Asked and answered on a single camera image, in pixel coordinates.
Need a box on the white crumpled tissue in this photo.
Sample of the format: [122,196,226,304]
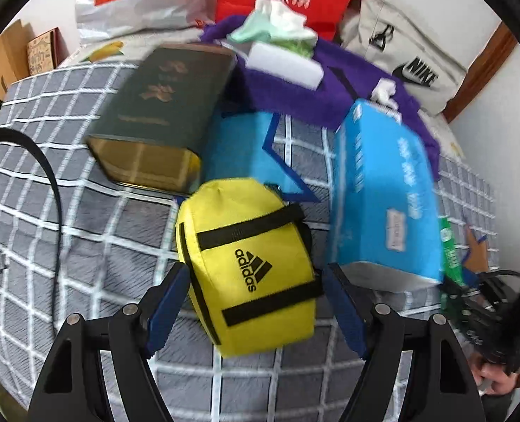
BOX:
[371,78,403,108]

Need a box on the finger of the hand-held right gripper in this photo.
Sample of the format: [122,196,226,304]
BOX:
[440,273,507,354]

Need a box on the white plastic shopping bag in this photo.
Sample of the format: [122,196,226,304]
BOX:
[74,0,208,45]

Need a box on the blue tissue pack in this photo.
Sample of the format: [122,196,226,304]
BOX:
[327,98,446,293]

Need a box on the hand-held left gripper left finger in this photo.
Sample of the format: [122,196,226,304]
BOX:
[29,262,192,422]

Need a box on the brown wooden frame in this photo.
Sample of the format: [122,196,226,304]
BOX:
[442,22,519,124]

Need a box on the brown cardboard box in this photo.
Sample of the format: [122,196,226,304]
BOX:
[0,20,36,108]

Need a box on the yellow small duffel bag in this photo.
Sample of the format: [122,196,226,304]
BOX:
[174,178,325,358]

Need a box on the white tissue pack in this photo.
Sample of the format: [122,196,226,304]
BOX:
[227,0,320,60]

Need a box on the green snack packet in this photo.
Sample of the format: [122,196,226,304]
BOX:
[438,216,467,317]

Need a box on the beige canvas sling bag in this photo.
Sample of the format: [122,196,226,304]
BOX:
[339,0,469,117]

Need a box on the person's right hand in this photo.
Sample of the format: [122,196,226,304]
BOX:
[473,352,520,396]

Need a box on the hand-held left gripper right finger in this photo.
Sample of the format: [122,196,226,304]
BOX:
[322,262,484,422]

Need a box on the purple towel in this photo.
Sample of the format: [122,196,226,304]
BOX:
[198,15,441,181]

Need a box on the brown printed box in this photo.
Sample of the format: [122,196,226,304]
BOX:
[26,27,63,75]

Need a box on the dark green box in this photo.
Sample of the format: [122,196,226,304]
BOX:
[86,44,238,198]

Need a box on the black cable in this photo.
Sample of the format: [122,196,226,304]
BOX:
[0,127,64,313]

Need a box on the grey checked blanket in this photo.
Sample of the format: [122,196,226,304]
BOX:
[0,62,507,422]

